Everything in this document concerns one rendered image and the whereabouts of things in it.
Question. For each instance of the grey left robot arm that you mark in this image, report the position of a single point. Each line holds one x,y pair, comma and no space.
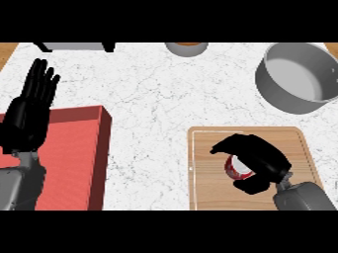
11,184

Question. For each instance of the red box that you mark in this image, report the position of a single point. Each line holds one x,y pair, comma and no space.
73,154

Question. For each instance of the grey round container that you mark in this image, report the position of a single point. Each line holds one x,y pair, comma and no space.
186,48

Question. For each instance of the wooden cutting board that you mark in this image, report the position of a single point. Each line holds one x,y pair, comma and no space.
254,197

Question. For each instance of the grey and black appliance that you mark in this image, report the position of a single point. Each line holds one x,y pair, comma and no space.
76,46

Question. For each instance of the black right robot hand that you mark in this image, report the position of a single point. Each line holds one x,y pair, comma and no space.
261,154

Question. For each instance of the grey metal pot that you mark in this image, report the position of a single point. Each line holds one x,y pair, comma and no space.
300,77

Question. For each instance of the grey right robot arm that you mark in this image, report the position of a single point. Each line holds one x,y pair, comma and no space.
300,196

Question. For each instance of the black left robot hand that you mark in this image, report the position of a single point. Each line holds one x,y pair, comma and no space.
25,118

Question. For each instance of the red and white can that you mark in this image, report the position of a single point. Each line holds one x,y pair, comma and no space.
238,169

